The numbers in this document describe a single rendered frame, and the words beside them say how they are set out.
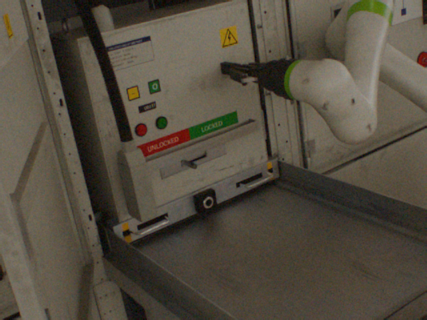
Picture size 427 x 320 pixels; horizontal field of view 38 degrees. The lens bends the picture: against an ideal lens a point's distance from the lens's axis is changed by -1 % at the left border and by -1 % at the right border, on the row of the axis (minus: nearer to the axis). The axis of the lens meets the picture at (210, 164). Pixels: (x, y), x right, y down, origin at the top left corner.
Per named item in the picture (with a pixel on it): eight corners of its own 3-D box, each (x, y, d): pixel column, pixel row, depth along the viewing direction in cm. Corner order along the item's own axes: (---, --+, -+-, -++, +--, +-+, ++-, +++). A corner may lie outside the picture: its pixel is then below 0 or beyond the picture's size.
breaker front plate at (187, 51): (269, 165, 179) (248, 0, 162) (123, 228, 156) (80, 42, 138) (267, 165, 180) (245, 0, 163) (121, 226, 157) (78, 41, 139)
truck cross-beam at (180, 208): (279, 177, 182) (277, 158, 180) (117, 248, 156) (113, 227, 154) (268, 173, 186) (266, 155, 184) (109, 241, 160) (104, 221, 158)
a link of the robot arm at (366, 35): (337, 19, 157) (377, 4, 150) (358, 50, 164) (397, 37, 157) (315, 128, 138) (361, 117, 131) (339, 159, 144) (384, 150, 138)
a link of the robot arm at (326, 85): (346, 50, 126) (317, 91, 124) (373, 89, 134) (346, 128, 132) (300, 45, 138) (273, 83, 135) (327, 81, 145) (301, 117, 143)
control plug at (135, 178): (159, 216, 149) (145, 149, 142) (141, 223, 146) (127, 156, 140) (143, 207, 155) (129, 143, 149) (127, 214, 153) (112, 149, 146)
